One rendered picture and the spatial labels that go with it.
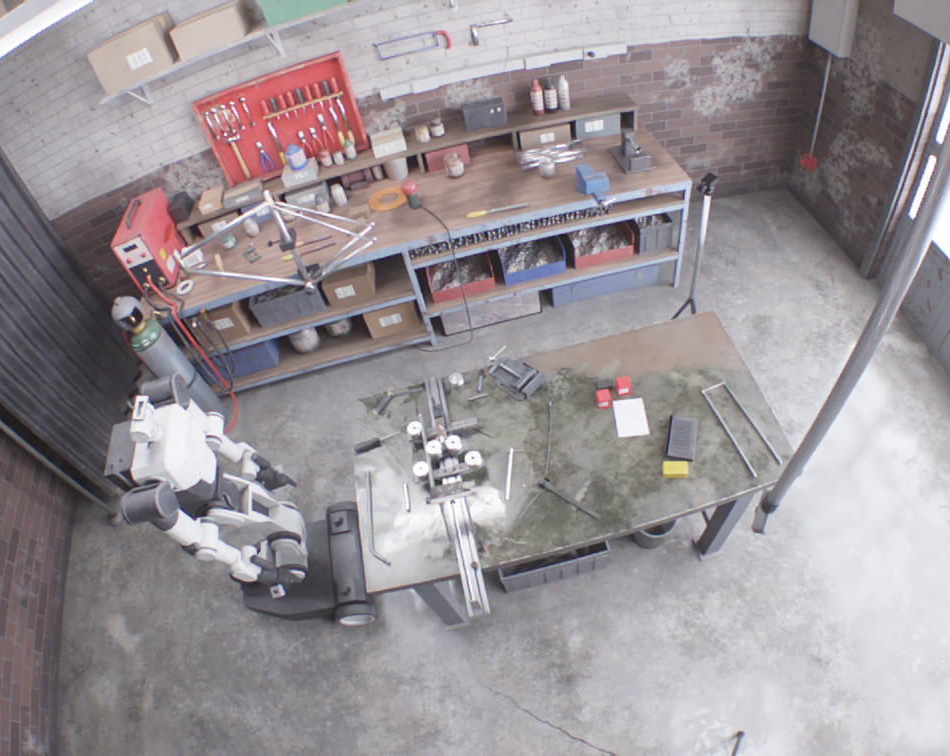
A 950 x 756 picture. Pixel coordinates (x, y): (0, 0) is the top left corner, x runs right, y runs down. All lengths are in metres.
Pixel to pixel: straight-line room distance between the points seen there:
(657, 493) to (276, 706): 2.00
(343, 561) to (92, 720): 1.85
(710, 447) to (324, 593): 1.78
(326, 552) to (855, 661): 2.54
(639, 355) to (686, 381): 0.21
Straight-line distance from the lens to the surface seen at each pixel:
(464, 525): 1.81
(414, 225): 2.99
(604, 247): 3.39
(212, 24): 2.97
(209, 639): 3.15
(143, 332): 3.17
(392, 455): 2.02
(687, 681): 2.62
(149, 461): 1.83
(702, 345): 2.23
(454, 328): 3.45
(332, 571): 2.70
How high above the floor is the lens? 2.56
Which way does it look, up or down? 52 degrees down
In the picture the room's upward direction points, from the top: 15 degrees counter-clockwise
